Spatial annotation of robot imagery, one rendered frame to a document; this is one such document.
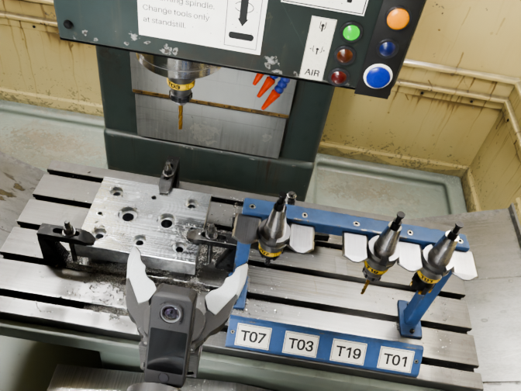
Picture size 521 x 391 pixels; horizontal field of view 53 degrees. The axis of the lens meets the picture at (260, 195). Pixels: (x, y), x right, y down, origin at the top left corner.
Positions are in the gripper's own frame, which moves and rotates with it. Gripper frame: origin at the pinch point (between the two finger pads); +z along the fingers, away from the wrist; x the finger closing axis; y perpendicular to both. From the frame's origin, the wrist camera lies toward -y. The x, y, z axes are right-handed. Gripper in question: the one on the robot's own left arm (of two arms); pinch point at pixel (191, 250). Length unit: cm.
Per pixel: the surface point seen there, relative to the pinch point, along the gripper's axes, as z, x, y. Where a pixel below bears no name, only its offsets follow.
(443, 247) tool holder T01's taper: 23, 45, 18
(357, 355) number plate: 16, 37, 52
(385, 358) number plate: 16, 43, 51
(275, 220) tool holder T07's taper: 23.0, 12.2, 17.8
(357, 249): 23.7, 29.3, 23.4
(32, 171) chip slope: 80, -68, 78
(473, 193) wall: 105, 92, 78
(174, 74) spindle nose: 29.9, -8.6, -6.2
